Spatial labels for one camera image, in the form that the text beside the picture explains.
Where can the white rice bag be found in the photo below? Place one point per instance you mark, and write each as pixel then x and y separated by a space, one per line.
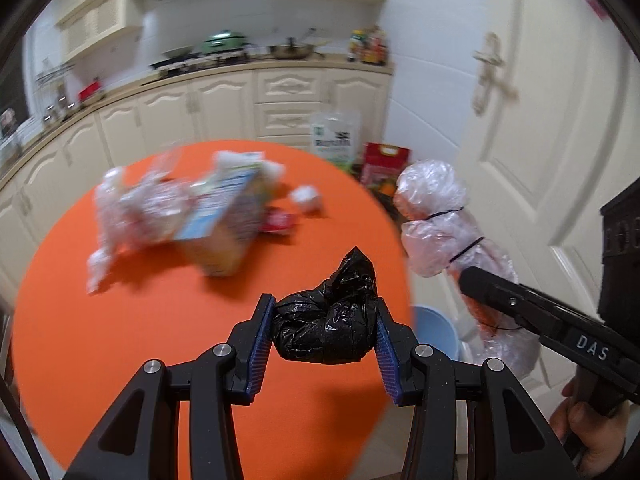
pixel 337 137

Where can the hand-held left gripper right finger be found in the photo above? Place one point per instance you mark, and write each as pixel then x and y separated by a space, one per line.
pixel 387 360

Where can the white tissue ball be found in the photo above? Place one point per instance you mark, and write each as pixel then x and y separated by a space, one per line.
pixel 306 200

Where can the white crumpled tissue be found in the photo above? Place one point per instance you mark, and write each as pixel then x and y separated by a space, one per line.
pixel 274 172

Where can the clear plastic wrapped chair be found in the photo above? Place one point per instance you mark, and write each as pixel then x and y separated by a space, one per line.
pixel 440 220

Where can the small red packet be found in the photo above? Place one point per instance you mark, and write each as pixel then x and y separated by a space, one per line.
pixel 277 222

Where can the metal wok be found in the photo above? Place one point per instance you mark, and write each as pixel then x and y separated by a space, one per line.
pixel 295 50

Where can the window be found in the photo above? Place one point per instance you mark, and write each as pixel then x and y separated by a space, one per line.
pixel 12 90

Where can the dark sauce bottle yellow cap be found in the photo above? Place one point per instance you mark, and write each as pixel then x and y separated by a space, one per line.
pixel 356 47

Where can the light blue bin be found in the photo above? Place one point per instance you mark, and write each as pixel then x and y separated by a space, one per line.
pixel 435 332

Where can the crumpled clear plastic bag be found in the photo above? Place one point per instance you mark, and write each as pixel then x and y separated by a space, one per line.
pixel 130 210

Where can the person's right hand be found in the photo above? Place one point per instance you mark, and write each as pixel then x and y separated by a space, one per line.
pixel 595 435

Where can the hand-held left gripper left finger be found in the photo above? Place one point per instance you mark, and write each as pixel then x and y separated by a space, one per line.
pixel 262 345

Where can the red container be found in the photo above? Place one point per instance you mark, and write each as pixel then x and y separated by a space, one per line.
pixel 90 92

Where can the black plastic bag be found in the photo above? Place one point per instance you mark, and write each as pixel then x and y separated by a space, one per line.
pixel 325 325

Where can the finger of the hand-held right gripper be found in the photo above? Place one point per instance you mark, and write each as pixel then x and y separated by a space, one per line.
pixel 530 310

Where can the black gas stove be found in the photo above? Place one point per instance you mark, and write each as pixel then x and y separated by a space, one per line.
pixel 200 62

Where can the metal utensil rack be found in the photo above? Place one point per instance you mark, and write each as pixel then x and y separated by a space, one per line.
pixel 55 85

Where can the green pot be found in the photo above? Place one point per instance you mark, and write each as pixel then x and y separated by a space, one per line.
pixel 225 42

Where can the round orange table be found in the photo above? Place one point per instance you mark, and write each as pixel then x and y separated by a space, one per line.
pixel 225 105

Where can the blue and yellow carton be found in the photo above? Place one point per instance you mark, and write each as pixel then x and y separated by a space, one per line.
pixel 220 220

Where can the white door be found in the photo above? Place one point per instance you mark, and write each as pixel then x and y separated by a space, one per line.
pixel 550 135

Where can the red gift box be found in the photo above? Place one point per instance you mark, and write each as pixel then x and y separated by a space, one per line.
pixel 385 160

